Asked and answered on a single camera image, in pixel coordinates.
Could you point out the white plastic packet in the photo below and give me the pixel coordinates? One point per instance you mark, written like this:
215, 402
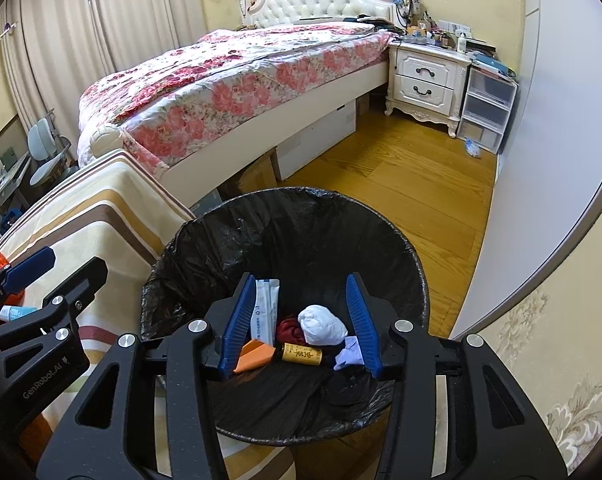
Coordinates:
265, 310

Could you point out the brown bottle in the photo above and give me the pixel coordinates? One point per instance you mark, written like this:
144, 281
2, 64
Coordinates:
301, 355

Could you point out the brown cardboard box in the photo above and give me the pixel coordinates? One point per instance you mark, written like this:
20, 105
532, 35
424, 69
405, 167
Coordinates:
251, 177

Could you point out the clear plastic drawer unit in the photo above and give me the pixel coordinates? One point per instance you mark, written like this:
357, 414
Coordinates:
486, 105

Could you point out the orange wrapper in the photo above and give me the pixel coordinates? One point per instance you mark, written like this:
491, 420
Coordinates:
253, 357

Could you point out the cluster of small bottles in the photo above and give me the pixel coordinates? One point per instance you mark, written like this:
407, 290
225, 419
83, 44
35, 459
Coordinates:
431, 35

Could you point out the black object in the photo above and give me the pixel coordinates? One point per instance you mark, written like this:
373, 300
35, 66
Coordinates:
376, 22

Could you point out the striped cloth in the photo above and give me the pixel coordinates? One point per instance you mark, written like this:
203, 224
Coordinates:
106, 210

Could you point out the white tufted bed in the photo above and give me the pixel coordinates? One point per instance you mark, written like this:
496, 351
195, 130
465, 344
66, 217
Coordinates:
311, 5

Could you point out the blue and white crumpled item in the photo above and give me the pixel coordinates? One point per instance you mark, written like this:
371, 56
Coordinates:
472, 147

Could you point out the white bottle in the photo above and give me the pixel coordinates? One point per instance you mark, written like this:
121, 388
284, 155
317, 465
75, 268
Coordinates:
462, 41

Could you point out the purple paper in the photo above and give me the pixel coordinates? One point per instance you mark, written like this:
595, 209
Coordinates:
350, 355

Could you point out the white round bedpost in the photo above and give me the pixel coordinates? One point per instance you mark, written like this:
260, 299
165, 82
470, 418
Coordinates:
106, 140

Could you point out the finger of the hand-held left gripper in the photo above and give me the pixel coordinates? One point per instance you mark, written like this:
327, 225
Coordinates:
31, 265
76, 285

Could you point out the stack of teal books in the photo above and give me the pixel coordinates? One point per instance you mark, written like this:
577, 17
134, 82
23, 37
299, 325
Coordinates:
496, 65

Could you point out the grey office chair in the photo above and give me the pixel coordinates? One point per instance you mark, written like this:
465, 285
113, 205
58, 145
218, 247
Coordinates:
41, 135

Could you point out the floral quilt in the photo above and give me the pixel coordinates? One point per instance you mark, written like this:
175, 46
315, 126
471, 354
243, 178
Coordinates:
221, 85

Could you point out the white nightstand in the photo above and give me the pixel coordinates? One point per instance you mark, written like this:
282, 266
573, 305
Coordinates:
426, 80

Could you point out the white storage box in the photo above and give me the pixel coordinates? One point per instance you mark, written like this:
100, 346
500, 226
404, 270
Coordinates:
321, 140

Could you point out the grey study desk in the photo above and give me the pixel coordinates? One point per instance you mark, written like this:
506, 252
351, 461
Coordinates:
8, 170

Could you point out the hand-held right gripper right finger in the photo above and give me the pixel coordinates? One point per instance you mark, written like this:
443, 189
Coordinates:
361, 325

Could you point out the black lined trash bin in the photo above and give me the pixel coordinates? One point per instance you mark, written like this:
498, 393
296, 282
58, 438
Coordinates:
301, 240

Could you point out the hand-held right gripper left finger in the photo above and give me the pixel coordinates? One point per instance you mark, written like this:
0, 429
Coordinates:
238, 325

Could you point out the white tissue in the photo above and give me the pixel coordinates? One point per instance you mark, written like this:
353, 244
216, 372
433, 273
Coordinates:
323, 327

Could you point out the dark red ribbon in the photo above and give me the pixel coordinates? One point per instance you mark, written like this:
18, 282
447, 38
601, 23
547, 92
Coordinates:
288, 331

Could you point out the beige curtain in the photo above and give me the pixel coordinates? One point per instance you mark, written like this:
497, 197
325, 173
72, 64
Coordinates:
51, 35
146, 5

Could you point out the white wardrobe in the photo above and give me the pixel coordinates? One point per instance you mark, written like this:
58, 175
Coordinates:
556, 135

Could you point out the teal and white box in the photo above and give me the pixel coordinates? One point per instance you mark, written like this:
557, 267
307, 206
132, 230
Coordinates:
16, 313

